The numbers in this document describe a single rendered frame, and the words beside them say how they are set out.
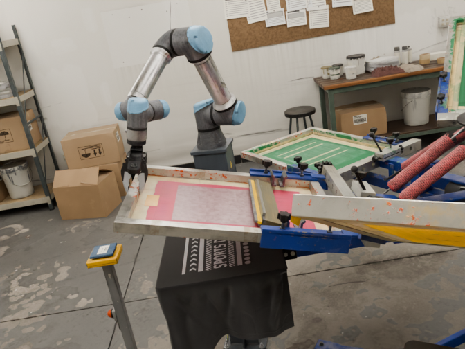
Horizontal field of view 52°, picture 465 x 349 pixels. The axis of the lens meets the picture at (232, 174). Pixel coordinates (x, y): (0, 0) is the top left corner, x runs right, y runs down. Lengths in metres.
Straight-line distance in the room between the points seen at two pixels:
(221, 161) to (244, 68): 3.28
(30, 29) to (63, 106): 0.88
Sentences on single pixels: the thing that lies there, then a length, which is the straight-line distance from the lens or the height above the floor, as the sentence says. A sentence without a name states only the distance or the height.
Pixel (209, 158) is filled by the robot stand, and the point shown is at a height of 1.16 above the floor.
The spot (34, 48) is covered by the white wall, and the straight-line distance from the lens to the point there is 5.89.
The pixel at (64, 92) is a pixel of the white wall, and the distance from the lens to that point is 5.87.
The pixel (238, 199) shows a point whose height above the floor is 1.12.
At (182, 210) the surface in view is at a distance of 1.79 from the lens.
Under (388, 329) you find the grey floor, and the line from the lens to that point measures 2.99.
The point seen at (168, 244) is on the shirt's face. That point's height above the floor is 0.95.
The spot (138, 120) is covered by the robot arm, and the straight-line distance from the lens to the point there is 1.77.
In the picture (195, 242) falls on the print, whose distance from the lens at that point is 2.05.
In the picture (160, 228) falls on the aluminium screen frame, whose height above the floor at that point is 1.22.
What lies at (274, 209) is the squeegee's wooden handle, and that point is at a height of 1.12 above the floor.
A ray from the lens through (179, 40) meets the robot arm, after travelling 2.08.
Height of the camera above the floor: 1.88
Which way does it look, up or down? 20 degrees down
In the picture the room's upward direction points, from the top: 10 degrees counter-clockwise
